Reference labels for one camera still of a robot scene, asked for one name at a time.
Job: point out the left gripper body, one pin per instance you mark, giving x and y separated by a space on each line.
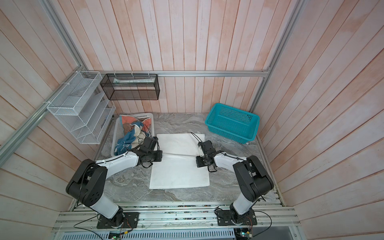
155 156

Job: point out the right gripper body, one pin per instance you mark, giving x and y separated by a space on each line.
202 160

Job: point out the white towel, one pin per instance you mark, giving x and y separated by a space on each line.
178 168

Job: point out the white laundry basket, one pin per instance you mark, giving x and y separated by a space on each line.
119 132

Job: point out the teal plastic basket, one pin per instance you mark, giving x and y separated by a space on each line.
234 124

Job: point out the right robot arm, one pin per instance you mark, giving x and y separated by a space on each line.
253 179

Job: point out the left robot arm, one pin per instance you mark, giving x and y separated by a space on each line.
88 182

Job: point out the blue patterned towel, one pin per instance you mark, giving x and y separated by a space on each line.
134 136

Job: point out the red orange towel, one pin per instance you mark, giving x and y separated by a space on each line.
129 119

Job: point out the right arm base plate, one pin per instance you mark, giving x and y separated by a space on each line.
231 218

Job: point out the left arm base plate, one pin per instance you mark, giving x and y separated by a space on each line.
121 219

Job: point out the black wire mesh basket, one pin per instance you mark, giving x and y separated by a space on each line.
131 87

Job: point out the white wire mesh shelf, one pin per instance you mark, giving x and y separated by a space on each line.
83 111

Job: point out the aluminium frame rail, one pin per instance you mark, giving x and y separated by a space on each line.
216 73

